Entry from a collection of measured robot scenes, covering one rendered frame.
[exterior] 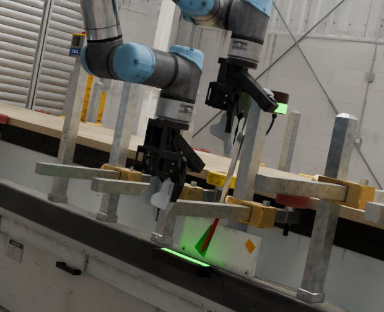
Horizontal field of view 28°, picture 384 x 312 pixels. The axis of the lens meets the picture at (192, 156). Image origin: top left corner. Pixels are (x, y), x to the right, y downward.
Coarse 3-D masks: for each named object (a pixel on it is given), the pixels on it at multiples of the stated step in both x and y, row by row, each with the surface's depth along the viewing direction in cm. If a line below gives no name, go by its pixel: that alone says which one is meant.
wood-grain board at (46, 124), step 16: (0, 112) 327; (16, 112) 359; (32, 112) 398; (32, 128) 289; (48, 128) 281; (80, 128) 322; (96, 128) 353; (96, 144) 259; (208, 160) 268; (224, 160) 290; (288, 176) 265; (304, 176) 286; (256, 192) 206; (352, 208) 184; (368, 224) 180
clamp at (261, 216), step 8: (232, 200) 184; (240, 200) 183; (256, 208) 179; (264, 208) 178; (272, 208) 179; (256, 216) 178; (264, 216) 178; (272, 216) 180; (248, 224) 180; (256, 224) 178; (264, 224) 179; (272, 224) 180
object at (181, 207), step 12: (180, 204) 164; (192, 204) 167; (204, 204) 169; (216, 204) 172; (228, 204) 177; (192, 216) 168; (204, 216) 170; (216, 216) 172; (228, 216) 175; (240, 216) 178; (276, 216) 186; (288, 216) 189
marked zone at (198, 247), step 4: (208, 228) 189; (208, 232) 189; (204, 236) 190; (200, 240) 191; (204, 240) 190; (196, 244) 191; (200, 244) 191; (208, 244) 189; (196, 248) 191; (200, 248) 190; (200, 252) 190; (204, 252) 189
